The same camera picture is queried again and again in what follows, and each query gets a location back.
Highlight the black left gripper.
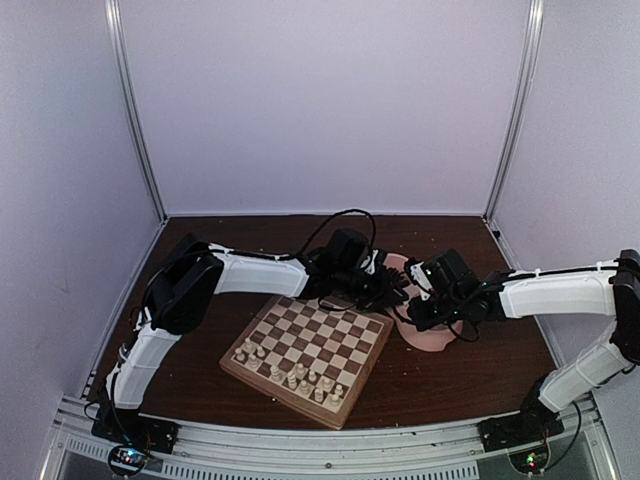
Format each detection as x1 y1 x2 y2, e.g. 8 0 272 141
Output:
336 265 410 312

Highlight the pink double bowl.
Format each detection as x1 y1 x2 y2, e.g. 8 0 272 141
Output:
384 253 464 352

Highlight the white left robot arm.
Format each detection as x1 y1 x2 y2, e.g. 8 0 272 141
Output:
99 228 408 444

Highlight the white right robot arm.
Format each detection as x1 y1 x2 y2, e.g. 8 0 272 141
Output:
404 249 639 442

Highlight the wooden chess board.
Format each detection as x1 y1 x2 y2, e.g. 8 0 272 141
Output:
219 296 393 430

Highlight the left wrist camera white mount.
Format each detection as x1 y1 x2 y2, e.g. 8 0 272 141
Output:
361 249 388 275

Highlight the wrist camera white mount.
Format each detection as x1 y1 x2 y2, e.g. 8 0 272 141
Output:
361 249 388 275
404 258 432 301

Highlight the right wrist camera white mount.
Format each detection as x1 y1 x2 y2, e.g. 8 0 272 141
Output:
404 258 432 301

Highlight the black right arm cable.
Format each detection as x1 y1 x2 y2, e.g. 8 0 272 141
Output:
392 279 501 346

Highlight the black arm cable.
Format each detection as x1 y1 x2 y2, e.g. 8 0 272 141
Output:
392 279 501 346
294 208 379 261

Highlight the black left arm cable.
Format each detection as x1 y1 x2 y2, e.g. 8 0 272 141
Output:
294 208 379 261

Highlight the front aluminium rail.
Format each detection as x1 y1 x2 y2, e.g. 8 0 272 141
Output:
36 396 621 479

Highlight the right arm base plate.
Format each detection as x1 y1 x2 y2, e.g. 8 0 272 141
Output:
478 412 564 452

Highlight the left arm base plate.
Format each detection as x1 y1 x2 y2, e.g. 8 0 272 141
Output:
91 406 178 454

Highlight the right aluminium frame post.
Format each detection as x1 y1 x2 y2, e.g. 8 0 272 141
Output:
483 0 545 224

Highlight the aluminium frame post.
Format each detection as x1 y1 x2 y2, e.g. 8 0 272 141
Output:
104 0 168 223
483 0 545 224

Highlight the left aluminium frame post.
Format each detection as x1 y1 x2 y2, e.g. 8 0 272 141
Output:
104 0 168 223

